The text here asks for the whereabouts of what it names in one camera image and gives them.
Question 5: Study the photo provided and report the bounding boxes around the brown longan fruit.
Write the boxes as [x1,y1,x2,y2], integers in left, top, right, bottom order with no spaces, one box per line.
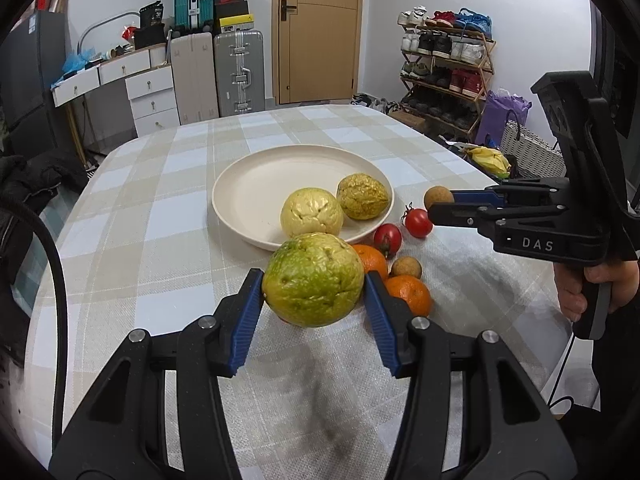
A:
[423,185,454,210]
[390,256,423,280]

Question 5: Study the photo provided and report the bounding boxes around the red tomato with stem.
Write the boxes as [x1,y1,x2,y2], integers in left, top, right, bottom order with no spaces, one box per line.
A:
[401,204,434,238]

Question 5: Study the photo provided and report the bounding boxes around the wrinkled golden yellow fruit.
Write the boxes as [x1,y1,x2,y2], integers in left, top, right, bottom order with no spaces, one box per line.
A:
[336,174,390,221]

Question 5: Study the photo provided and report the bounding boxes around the pale yellow round fruit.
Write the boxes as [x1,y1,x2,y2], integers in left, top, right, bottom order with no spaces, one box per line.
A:
[280,188,344,237]

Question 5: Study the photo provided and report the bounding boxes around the green yellow guava fruit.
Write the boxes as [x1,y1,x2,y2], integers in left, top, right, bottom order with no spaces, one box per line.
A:
[262,233,364,328]

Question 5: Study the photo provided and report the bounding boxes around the person's right hand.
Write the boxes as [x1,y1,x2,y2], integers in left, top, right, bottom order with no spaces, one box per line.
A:
[553,258,640,323]

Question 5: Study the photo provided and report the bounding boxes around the banana bunch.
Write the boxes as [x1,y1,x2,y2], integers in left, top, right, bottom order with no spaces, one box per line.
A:
[465,146,511,179]

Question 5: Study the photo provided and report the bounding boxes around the purple bag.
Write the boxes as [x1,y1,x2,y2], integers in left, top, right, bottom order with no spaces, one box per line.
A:
[475,89,533,148]

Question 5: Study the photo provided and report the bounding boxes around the orange mandarin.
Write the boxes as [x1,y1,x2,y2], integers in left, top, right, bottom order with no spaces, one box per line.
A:
[352,244,388,281]
[385,275,433,318]

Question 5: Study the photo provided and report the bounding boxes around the wooden shoe rack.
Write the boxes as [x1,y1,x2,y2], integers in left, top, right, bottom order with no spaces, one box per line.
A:
[397,6,496,140]

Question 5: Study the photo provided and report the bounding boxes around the checkered beige tablecloth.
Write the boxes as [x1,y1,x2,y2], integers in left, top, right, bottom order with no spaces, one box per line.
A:
[58,105,570,479]

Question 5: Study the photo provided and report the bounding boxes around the cream round plate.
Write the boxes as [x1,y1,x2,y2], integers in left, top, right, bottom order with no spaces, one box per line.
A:
[212,144,395,252]

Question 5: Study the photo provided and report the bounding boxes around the wooden door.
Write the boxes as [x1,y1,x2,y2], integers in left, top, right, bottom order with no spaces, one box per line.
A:
[271,0,362,105]

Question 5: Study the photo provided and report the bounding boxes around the black jacket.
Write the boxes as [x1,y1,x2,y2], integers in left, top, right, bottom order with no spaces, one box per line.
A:
[1,150,89,214]

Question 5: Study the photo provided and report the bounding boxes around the silver aluminium suitcase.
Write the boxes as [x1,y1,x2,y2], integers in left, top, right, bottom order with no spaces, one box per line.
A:
[214,29,266,117]

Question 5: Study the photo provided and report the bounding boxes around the stacked shoe boxes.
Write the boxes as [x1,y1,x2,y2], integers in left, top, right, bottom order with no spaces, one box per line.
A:
[212,0,255,34]

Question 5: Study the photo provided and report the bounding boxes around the beige suitcase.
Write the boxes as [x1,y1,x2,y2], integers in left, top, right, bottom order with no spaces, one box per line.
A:
[169,32,219,125]

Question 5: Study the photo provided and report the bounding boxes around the white drawer desk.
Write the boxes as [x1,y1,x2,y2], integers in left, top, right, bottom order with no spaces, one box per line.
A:
[51,43,181,138]

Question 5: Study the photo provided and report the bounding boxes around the black refrigerator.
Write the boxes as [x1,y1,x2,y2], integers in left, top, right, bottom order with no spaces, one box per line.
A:
[1,11,75,158]

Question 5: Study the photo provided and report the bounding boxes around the black cable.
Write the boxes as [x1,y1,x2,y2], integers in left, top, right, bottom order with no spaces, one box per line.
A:
[0,194,70,441]

